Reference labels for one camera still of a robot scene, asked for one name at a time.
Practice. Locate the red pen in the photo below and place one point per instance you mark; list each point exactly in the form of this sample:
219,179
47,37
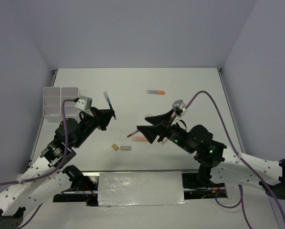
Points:
133,133

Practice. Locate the white taped cover panel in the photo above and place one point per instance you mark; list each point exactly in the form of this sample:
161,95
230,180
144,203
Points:
140,189

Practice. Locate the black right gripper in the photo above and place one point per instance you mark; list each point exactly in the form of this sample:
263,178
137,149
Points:
151,131

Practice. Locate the pink orange highlighter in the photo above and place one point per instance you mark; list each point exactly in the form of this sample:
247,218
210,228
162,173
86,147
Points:
139,139

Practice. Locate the white compartment box left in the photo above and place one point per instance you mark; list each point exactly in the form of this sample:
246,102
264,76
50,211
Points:
51,101

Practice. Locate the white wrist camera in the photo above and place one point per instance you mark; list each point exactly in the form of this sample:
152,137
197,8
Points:
179,108
84,104

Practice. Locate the grey eraser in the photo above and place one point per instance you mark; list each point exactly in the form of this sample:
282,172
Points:
125,148

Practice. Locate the orange grey utility knife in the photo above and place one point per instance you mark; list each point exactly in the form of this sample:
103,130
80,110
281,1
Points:
159,92

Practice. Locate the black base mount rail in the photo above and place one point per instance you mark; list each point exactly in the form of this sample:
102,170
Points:
87,193

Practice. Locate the blue pen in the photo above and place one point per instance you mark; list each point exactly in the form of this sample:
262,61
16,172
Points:
109,103

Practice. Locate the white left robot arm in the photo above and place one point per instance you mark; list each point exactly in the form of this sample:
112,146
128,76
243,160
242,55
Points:
51,174

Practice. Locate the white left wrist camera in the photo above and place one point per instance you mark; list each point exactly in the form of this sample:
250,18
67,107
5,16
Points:
84,104

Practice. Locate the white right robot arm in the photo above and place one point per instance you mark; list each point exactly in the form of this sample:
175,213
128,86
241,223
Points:
218,163

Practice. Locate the yellow eraser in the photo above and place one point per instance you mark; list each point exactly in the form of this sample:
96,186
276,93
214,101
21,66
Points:
115,147

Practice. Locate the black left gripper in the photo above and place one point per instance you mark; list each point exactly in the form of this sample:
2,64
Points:
101,116

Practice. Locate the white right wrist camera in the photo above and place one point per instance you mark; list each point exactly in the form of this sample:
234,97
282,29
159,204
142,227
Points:
179,108

